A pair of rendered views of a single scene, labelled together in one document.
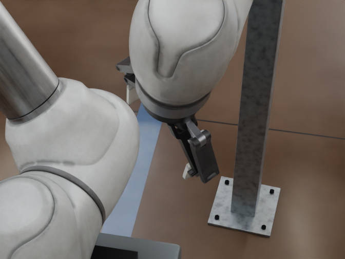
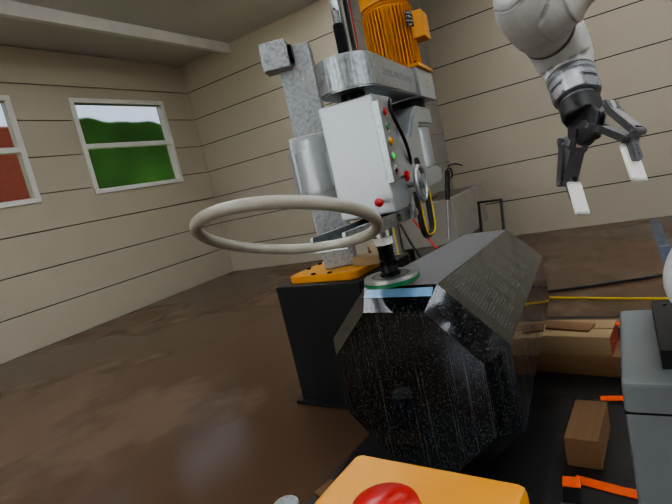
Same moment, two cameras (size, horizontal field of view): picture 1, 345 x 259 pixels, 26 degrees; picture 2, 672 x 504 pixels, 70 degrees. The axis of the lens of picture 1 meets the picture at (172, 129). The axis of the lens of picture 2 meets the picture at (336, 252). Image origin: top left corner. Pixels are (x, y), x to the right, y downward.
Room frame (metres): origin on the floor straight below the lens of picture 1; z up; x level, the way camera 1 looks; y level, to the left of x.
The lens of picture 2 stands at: (1.72, -0.14, 1.27)
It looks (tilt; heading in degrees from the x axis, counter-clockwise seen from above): 8 degrees down; 202
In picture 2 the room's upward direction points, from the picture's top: 13 degrees counter-clockwise
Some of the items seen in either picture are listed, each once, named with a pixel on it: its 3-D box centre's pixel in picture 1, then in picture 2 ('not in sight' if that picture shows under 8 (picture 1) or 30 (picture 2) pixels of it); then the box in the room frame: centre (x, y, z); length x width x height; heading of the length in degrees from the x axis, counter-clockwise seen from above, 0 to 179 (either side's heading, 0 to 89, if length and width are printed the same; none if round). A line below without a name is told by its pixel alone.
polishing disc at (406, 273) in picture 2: not in sight; (390, 275); (-0.04, -0.64, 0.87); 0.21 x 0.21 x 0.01
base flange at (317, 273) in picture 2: not in sight; (342, 266); (-0.95, -1.18, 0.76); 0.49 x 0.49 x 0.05; 75
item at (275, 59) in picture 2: not in sight; (277, 57); (-0.81, -1.23, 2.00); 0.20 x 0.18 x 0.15; 75
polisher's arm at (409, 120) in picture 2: not in sight; (401, 160); (-0.43, -0.59, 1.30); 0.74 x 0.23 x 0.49; 175
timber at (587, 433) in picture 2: not in sight; (588, 432); (-0.23, -0.02, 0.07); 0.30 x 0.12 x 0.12; 165
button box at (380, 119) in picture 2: not in sight; (386, 142); (0.04, -0.53, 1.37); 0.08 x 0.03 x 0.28; 175
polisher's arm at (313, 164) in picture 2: not in sight; (345, 163); (-0.87, -0.99, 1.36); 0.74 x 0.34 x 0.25; 67
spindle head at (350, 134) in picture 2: not in sight; (374, 161); (-0.12, -0.63, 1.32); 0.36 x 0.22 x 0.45; 175
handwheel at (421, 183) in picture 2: not in sight; (412, 184); (-0.15, -0.51, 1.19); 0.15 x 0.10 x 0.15; 175
